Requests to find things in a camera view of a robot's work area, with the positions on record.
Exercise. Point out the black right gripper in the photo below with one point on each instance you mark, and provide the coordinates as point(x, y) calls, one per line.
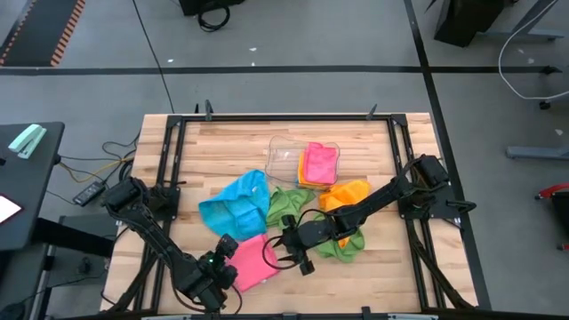
point(309, 235)

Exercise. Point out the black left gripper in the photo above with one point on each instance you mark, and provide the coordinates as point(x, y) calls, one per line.
point(220, 275)

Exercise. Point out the orange microfiber towel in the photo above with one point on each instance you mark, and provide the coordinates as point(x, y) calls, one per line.
point(301, 175)
point(347, 193)

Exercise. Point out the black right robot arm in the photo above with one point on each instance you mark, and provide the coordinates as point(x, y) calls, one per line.
point(391, 191)

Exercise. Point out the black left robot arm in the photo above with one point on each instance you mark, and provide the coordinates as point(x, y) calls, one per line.
point(151, 235)

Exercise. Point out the green microfiber towel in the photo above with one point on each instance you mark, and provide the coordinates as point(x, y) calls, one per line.
point(284, 204)
point(342, 251)

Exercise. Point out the blue microfiber towel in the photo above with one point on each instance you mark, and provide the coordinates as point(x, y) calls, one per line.
point(235, 209)

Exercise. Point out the clear plastic bin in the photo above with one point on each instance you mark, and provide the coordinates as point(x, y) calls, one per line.
point(282, 160)

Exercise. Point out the black desk base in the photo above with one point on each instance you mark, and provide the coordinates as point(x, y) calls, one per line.
point(71, 235)

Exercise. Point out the black power adapter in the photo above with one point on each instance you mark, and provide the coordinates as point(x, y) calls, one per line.
point(89, 194)

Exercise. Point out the black side desk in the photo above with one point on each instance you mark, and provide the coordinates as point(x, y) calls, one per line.
point(26, 186)

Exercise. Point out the mint green stapler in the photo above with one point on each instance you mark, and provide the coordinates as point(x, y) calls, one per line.
point(26, 140)

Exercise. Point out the black equipment box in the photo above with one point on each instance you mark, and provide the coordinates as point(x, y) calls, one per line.
point(191, 5)

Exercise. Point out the grey desk foot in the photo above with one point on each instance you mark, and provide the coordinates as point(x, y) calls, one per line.
point(538, 152)

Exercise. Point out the red chair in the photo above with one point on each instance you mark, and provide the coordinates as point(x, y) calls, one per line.
point(553, 190)

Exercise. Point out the black cabinet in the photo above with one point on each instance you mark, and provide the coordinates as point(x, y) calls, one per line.
point(467, 20)

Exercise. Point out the black caster wheel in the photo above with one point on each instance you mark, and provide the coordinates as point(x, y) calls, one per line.
point(545, 105)

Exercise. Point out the black mat orange striped edge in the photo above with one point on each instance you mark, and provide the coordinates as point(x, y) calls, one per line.
point(40, 31)

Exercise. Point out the grey desk leg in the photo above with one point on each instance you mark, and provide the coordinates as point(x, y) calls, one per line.
point(524, 33)

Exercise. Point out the black table edge bracket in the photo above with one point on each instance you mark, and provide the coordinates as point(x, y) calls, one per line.
point(366, 313)
point(208, 313)

